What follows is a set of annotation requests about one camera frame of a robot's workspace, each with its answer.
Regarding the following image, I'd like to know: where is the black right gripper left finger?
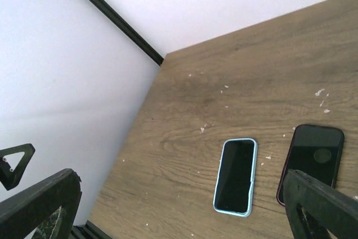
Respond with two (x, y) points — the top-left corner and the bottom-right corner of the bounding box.
(1, 168), (82, 238)

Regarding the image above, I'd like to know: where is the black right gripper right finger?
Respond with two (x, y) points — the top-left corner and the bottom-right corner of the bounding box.
(284, 169), (357, 238)

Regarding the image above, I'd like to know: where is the black frame post left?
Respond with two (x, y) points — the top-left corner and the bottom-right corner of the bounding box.
(89, 0), (164, 66)

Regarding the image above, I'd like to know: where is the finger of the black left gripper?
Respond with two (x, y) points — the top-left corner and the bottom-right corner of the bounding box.
(1, 143), (35, 190)

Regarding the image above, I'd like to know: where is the magenta phone black screen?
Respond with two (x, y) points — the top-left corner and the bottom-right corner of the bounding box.
(276, 124), (345, 206)

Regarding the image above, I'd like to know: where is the light blue phone case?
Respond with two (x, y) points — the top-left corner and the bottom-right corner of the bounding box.
(213, 138), (258, 218)

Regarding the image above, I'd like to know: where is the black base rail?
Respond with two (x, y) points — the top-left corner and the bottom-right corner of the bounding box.
(69, 221), (112, 239)

